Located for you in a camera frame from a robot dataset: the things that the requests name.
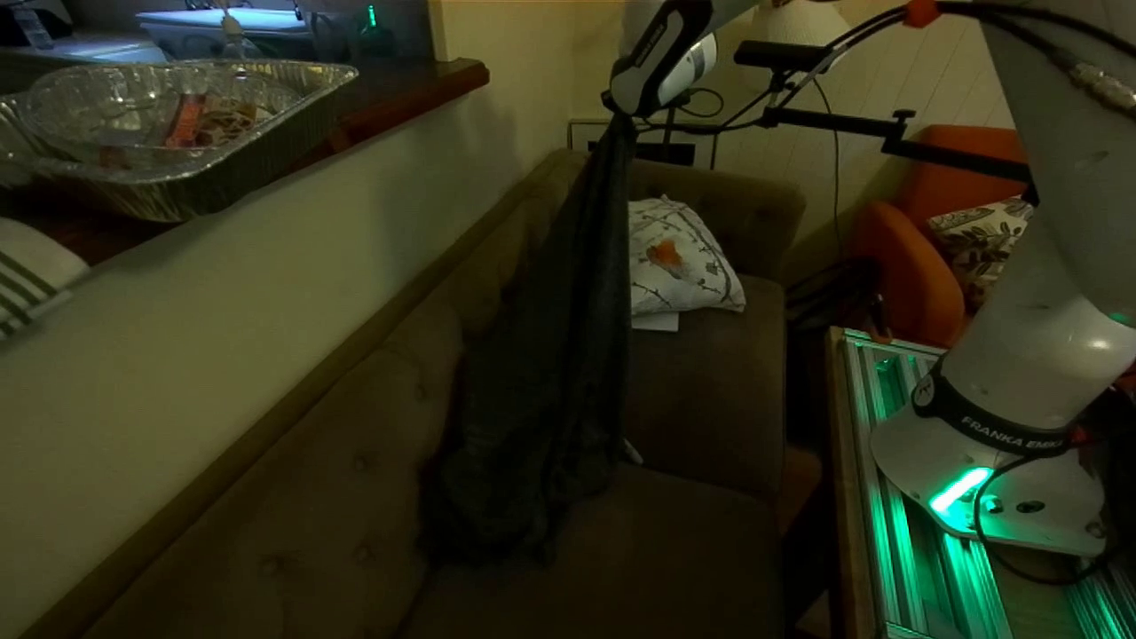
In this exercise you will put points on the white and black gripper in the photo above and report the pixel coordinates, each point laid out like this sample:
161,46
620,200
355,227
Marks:
658,38

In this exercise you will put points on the dark grey cloth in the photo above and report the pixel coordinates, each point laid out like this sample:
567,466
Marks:
539,396

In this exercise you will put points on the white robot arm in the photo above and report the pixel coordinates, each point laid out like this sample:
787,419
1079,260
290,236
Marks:
989,438

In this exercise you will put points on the brown fabric sofa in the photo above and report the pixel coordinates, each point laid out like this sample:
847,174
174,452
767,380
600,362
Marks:
305,525

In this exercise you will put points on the white striped cloth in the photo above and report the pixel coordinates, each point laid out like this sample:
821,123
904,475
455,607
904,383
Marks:
34,276

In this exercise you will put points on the white floral pillow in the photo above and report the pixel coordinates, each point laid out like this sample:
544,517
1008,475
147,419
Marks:
676,268

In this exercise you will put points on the orange armchair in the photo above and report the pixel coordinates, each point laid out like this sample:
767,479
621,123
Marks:
915,277

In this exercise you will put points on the floral cushion on armchair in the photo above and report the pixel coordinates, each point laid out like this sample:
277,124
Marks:
976,244

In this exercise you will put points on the aluminium foil tray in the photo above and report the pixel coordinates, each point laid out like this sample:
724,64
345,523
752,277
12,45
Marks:
171,141

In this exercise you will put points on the metal slatted robot table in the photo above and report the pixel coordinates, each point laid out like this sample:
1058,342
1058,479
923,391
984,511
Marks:
900,576

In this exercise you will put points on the dark wooden ledge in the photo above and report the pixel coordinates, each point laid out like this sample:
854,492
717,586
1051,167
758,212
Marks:
105,215

